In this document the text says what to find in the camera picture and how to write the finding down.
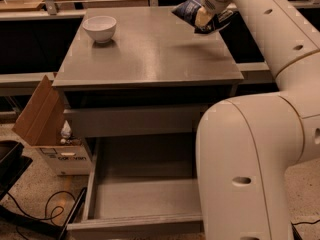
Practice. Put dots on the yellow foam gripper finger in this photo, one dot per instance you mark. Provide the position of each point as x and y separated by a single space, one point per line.
203 17

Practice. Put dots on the blue chip bag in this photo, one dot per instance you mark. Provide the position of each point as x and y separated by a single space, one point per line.
187 12

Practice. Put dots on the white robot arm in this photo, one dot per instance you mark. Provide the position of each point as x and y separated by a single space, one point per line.
245 144

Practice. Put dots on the grey drawer cabinet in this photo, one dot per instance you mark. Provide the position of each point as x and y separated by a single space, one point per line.
154 59

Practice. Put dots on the grey top drawer front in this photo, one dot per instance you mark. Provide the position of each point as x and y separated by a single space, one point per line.
127 121

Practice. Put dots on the open grey middle drawer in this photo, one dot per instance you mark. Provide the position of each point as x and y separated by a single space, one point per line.
141 186

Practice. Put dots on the white ceramic bowl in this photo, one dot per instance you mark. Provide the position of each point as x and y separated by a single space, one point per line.
100 28

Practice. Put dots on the white bottle in box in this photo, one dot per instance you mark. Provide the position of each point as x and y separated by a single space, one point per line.
66 131

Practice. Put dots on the cardboard box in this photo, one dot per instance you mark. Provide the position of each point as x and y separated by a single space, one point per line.
40 124

